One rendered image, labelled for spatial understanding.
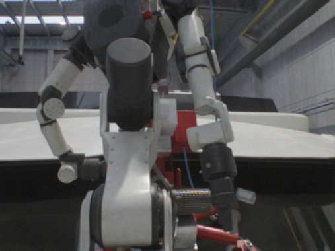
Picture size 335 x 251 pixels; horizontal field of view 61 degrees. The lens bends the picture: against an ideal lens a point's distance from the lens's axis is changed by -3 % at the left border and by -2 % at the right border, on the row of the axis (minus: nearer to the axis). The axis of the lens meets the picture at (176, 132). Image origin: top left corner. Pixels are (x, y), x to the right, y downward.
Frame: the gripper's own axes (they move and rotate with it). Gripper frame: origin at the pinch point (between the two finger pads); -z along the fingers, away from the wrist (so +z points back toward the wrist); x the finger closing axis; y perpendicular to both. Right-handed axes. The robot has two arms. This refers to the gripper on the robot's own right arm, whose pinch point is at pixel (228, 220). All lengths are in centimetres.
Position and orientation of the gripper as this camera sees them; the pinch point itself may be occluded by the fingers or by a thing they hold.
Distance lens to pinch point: 73.7
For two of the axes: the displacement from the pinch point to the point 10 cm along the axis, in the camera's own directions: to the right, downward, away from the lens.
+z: -1.3, -8.9, 4.3
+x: 3.0, 3.8, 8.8
